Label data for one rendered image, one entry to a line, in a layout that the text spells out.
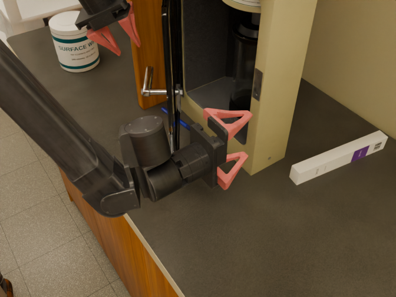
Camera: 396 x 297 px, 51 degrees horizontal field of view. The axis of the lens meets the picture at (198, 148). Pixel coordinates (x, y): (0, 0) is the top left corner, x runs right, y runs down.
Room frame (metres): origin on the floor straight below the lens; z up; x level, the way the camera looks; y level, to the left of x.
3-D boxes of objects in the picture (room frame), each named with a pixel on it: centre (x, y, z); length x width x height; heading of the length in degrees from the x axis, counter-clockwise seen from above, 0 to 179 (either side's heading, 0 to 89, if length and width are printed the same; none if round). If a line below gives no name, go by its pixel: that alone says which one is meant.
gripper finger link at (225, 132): (0.50, -0.05, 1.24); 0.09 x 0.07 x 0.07; 125
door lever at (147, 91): (0.69, 0.08, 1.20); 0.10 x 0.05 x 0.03; 0
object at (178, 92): (0.66, 0.04, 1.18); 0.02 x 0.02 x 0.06; 0
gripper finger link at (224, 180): (0.50, -0.05, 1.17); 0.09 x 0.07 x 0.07; 125
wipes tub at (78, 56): (1.17, 0.39, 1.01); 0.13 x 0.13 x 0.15
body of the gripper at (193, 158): (0.46, 0.01, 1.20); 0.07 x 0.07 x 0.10; 35
